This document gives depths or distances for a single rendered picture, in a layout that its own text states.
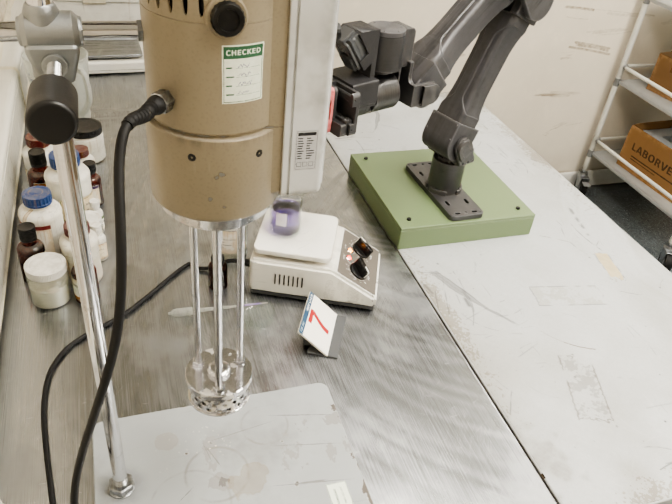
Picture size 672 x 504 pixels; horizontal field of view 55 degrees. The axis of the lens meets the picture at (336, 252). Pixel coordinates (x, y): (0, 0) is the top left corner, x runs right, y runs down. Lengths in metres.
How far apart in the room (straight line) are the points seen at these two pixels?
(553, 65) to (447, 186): 1.90
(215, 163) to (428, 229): 0.74
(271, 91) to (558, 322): 0.75
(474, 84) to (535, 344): 0.45
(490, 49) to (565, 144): 2.20
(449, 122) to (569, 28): 1.92
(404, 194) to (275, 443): 0.59
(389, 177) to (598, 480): 0.67
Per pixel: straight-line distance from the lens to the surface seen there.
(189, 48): 0.44
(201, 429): 0.84
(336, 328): 0.98
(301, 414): 0.86
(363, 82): 0.95
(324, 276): 0.98
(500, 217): 1.23
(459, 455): 0.87
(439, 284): 1.10
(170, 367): 0.93
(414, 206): 1.21
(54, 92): 0.40
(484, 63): 1.17
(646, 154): 3.21
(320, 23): 0.46
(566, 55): 3.09
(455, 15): 1.09
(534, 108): 3.12
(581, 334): 1.10
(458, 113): 1.17
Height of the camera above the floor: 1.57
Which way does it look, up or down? 36 degrees down
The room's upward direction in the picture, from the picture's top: 7 degrees clockwise
